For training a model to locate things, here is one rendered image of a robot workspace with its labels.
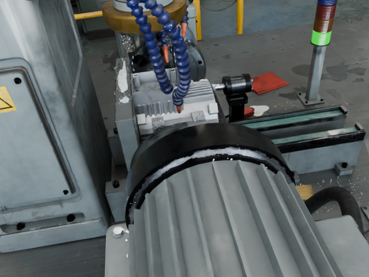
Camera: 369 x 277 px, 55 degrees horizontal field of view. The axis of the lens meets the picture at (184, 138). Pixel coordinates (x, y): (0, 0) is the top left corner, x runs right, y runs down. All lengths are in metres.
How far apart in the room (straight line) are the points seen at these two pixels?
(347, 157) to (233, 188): 0.86
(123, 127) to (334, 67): 1.12
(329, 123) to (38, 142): 0.83
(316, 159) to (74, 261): 0.72
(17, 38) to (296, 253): 0.54
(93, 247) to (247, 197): 0.73
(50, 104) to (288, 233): 0.54
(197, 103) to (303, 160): 0.37
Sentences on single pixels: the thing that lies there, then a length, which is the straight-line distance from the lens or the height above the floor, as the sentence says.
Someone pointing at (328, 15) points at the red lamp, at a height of 1.13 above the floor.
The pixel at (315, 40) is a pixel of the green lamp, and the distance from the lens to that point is 1.31.
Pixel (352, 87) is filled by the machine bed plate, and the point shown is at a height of 0.80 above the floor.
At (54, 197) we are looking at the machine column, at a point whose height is 0.98.
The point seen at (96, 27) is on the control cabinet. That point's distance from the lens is 4.20.
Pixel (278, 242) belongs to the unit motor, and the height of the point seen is 1.35.
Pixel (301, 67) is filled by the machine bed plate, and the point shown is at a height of 0.80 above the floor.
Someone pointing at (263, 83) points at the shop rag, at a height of 0.81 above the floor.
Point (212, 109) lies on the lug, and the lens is 0.86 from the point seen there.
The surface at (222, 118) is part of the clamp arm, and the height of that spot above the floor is 1.03.
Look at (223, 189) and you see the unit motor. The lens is 0.28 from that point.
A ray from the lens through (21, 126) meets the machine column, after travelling 0.75.
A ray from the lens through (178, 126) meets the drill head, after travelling 0.68.
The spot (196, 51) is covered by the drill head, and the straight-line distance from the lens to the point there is 1.10.
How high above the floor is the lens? 1.57
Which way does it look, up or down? 39 degrees down
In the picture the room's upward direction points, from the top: 6 degrees counter-clockwise
